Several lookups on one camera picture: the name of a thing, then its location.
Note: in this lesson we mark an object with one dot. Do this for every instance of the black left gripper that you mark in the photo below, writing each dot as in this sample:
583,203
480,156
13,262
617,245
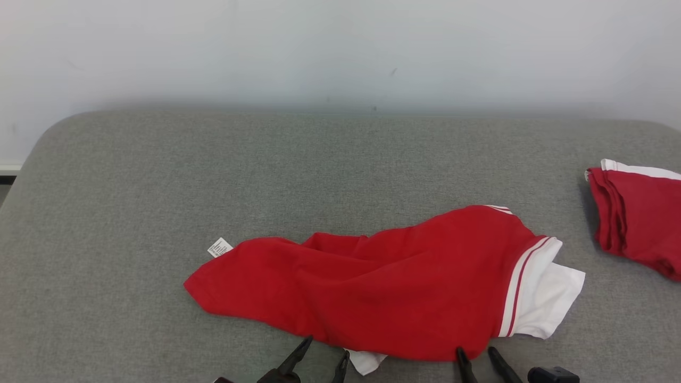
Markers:
223,380

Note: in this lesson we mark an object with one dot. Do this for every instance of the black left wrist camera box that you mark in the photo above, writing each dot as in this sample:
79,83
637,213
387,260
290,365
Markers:
279,381

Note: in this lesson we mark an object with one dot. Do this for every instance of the red shirt with white trim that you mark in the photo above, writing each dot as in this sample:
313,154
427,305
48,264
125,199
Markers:
644,218

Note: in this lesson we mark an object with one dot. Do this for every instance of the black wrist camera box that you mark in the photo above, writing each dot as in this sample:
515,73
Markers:
553,375
279,381

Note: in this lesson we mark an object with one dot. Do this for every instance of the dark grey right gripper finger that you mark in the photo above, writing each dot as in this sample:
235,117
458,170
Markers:
466,369
503,368

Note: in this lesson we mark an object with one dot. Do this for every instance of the red shirt with white collar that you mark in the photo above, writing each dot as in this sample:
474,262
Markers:
399,287

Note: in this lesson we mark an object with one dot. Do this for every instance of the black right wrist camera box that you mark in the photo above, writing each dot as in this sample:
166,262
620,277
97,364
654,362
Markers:
553,375

